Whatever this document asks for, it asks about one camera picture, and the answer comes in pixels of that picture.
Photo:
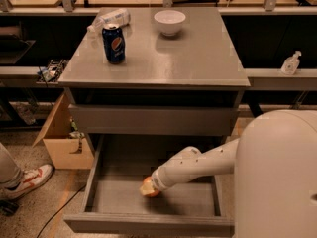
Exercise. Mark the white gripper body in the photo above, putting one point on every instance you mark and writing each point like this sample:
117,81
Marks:
157,181

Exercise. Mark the orange fruit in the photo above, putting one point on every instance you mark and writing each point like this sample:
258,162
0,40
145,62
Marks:
154,193

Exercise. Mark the grey trouser leg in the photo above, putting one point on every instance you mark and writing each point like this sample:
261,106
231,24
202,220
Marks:
10,173

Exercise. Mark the closed grey top drawer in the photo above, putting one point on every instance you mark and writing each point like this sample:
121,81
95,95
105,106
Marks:
154,120

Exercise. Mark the open grey middle drawer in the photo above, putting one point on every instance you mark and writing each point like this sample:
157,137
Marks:
113,204

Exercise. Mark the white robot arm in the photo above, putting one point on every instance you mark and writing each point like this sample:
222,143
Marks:
274,163

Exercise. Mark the clear hand sanitizer bottle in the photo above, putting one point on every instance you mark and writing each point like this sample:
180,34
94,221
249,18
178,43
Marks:
291,64

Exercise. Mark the white ceramic bowl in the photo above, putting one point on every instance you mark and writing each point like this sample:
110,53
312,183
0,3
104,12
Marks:
169,22

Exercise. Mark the grey drawer cabinet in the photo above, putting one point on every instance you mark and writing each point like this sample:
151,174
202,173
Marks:
198,67

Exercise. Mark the white red sneaker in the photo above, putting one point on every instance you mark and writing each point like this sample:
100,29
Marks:
26,181

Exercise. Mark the clear plastic water bottle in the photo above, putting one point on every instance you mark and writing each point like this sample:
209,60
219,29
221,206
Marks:
121,17

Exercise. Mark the cardboard box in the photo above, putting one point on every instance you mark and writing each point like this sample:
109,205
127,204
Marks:
65,151

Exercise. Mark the blue Pepsi can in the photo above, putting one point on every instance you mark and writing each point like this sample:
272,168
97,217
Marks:
114,43

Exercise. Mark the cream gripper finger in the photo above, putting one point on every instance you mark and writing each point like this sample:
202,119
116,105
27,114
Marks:
146,188

